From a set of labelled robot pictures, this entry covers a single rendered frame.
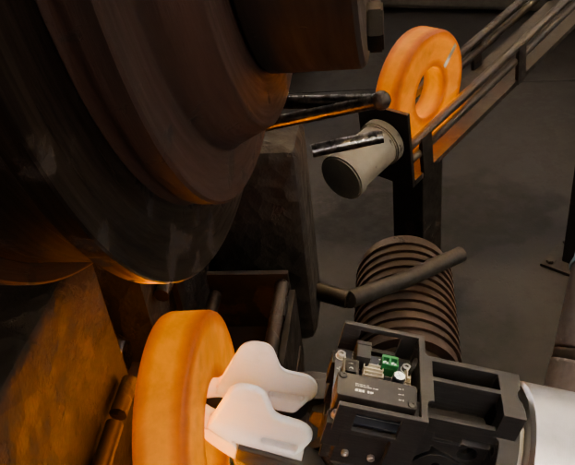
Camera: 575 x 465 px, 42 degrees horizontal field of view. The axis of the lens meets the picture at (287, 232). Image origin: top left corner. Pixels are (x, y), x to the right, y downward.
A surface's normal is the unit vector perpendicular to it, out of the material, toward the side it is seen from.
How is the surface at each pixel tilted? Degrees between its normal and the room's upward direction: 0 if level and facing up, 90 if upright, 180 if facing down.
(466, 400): 90
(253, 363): 87
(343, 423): 90
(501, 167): 0
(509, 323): 0
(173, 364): 12
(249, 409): 89
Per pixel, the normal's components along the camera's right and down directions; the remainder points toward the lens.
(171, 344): -0.13, -0.80
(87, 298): 0.99, -0.02
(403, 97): 0.75, 0.32
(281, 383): -0.04, 0.55
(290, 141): 0.28, -0.76
